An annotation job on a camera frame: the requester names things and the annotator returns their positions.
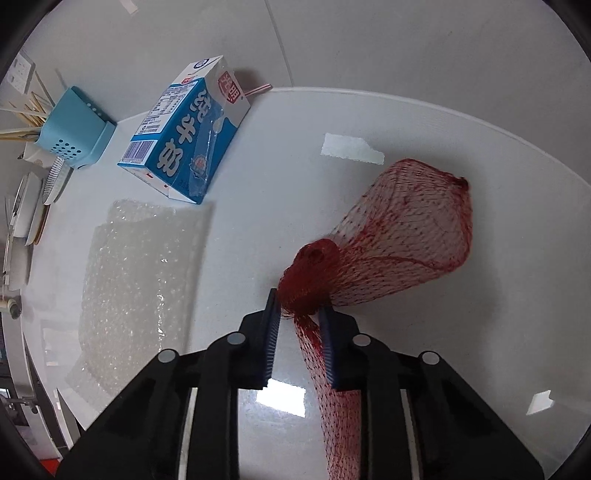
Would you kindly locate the red mesh net bag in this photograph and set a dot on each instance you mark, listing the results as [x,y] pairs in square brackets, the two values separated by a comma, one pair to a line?
[309,281]

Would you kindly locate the white ribbed dish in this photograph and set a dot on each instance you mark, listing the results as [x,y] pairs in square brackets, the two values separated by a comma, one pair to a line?
[53,177]

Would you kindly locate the striped drinking straw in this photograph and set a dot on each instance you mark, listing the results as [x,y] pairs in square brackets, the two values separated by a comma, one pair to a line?
[258,90]

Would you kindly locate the white wall socket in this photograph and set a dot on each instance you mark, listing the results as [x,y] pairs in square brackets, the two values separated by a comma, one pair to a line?
[18,71]

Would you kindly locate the stack of white plates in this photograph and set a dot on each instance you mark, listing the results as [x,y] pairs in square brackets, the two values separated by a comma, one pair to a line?
[32,217]

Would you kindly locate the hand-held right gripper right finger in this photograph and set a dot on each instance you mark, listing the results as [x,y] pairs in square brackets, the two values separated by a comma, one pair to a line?
[330,350]

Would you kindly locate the blue white milk carton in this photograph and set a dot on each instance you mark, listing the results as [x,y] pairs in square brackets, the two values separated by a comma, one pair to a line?
[184,134]

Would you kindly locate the blue perforated utensil holder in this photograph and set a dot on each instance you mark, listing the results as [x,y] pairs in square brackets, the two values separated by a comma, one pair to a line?
[74,129]

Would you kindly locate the bundle of wooden chopsticks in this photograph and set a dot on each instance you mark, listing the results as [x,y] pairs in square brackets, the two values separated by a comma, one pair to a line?
[27,115]

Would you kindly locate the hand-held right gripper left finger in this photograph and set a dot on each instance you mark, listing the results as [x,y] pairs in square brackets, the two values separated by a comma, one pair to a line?
[270,341]

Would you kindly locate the clear bubble wrap sheet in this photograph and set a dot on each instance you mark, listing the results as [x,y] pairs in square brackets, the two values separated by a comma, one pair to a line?
[134,286]

